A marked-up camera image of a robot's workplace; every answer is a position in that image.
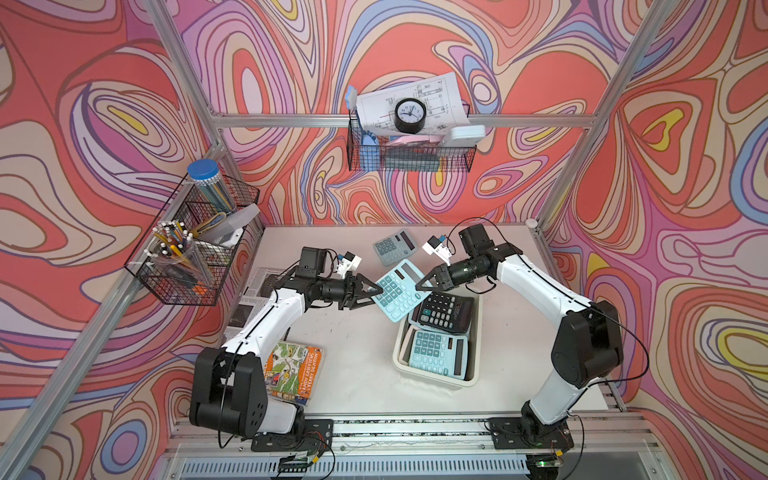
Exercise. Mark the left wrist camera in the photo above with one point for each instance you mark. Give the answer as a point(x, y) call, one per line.
point(347, 264)

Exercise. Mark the black calculator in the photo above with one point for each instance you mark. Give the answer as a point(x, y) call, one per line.
point(443, 312)

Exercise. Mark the black wire basket wall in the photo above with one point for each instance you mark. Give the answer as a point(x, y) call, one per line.
point(367, 152)
point(187, 205)

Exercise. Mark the blue calculator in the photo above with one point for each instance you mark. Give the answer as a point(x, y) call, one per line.
point(439, 353)
point(395, 248)

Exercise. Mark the newspaper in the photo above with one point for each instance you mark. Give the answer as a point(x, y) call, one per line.
point(256, 294)

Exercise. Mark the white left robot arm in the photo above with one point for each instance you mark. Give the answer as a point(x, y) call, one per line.
point(229, 393)

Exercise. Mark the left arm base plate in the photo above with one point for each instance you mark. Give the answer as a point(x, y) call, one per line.
point(313, 435)

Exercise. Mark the blue calculator corner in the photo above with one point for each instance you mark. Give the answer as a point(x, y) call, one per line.
point(399, 295)

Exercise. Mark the cream plastic storage box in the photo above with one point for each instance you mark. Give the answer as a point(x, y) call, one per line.
point(400, 355)

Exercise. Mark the blue lid pencil jar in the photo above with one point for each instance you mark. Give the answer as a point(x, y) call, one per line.
point(206, 175)

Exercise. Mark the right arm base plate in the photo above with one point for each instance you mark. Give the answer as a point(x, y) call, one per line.
point(527, 433)

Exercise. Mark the white paper drawing sheet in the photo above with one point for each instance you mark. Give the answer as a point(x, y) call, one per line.
point(432, 106)

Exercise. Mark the grey stapler in basket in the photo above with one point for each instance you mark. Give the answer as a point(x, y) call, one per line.
point(229, 231)

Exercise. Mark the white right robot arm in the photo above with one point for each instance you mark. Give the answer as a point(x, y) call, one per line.
point(588, 343)

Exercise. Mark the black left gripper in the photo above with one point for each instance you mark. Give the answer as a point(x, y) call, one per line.
point(350, 292)

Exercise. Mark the white box in basket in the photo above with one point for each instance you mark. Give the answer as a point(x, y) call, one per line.
point(464, 136)

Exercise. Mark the black wire basket back wall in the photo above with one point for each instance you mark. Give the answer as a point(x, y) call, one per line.
point(367, 152)

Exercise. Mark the clear cup of pencils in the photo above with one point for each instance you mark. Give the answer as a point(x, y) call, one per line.
point(173, 250)

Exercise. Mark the black wire basket left wall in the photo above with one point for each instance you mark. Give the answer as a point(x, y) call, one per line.
point(187, 205)

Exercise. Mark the black round clock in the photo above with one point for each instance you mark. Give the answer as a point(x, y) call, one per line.
point(410, 116)

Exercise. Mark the colourful children's book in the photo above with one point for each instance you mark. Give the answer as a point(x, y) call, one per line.
point(291, 371)

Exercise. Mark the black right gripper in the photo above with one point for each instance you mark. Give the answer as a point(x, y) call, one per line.
point(443, 279)

